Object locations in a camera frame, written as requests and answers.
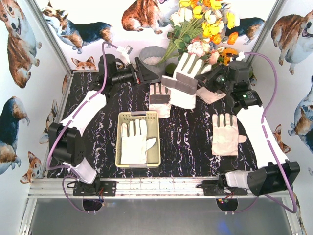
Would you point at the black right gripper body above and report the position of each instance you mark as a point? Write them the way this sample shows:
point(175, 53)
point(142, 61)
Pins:
point(209, 80)

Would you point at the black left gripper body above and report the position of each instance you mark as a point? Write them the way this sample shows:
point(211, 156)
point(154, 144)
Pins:
point(138, 74)

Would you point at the aluminium front frame rail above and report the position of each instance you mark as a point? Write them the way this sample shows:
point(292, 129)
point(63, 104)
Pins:
point(129, 188)

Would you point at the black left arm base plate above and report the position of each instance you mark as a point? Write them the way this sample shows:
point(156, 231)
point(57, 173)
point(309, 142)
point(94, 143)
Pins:
point(104, 188)

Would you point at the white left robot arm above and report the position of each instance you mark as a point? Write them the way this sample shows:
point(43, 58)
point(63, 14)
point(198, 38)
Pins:
point(66, 143)

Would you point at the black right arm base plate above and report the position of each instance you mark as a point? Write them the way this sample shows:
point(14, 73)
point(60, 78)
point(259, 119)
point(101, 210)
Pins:
point(212, 188)

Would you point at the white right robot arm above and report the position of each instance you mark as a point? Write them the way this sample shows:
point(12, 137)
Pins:
point(274, 171)

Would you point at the white grey work glove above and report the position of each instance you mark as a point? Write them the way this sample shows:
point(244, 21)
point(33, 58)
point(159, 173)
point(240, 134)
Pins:
point(135, 143)

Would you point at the pale green storage basket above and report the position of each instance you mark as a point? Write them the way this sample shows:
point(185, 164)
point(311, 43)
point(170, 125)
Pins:
point(153, 154)

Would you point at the grey metal bucket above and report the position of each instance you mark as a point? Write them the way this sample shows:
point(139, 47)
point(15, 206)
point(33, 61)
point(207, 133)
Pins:
point(151, 57)

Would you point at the artificial flower bouquet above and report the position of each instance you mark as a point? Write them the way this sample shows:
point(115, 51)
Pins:
point(207, 29)

